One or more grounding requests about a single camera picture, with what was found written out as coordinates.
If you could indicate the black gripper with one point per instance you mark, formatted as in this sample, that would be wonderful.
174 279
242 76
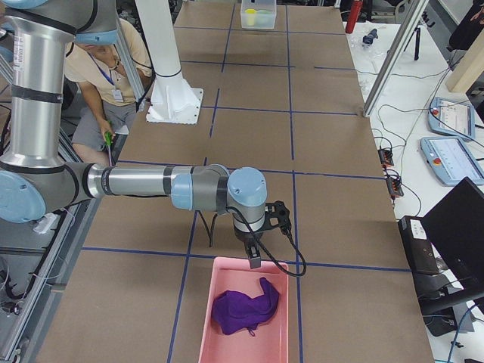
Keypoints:
246 239

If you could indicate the purple cloth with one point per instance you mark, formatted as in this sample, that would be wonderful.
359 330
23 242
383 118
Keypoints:
234 311

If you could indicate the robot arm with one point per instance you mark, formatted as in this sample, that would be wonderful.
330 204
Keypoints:
41 172

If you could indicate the black computer box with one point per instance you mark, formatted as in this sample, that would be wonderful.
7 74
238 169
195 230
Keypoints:
419 251

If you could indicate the translucent white plastic box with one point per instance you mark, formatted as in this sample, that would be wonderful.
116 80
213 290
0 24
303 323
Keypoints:
259 22

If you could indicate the pink plastic bin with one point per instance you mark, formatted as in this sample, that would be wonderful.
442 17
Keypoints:
271 340

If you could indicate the black power strip right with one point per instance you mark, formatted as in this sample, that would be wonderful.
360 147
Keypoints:
394 186

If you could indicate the black power strip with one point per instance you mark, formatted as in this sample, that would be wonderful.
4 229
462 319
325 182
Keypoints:
394 186
385 156

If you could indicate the black power strip left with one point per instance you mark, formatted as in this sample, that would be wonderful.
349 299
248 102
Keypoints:
385 156

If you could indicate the black monitor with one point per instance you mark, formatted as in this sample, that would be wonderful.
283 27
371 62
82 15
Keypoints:
455 228

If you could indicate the seated person beige shirt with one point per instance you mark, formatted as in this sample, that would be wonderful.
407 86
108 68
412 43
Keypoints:
101 75

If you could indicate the teach pendant near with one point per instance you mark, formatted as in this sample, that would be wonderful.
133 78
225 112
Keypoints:
451 160

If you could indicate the teach pendant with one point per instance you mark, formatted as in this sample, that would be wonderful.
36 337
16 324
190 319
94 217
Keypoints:
454 118
451 160

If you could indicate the teach pendant far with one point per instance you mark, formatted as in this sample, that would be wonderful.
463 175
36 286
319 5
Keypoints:
454 118

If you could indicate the folded dark blue umbrella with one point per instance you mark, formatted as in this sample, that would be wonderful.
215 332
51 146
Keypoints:
368 39

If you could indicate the red bottle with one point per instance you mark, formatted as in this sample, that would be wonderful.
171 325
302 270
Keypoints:
353 16

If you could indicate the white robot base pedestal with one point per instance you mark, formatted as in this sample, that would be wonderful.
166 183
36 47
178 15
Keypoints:
172 99

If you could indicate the green handled scissors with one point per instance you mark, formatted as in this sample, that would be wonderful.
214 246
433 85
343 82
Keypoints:
108 138

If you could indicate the aluminium frame post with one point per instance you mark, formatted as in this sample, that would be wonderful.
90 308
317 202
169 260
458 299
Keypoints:
402 37

